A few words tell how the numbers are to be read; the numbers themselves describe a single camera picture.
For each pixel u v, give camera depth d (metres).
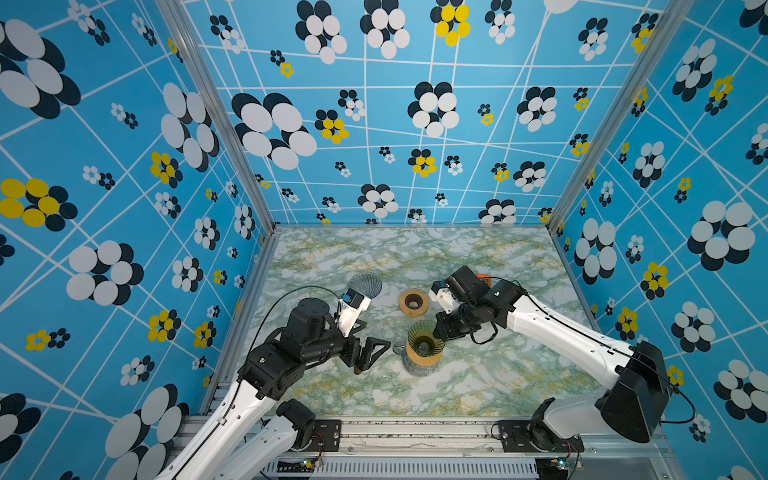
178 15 0.69
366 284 0.96
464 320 0.65
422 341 0.79
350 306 0.59
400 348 0.82
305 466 0.70
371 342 0.58
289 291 1.01
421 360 0.76
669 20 0.69
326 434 0.74
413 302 0.98
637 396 0.39
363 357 0.59
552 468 0.70
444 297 0.73
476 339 0.65
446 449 0.72
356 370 0.81
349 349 0.58
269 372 0.47
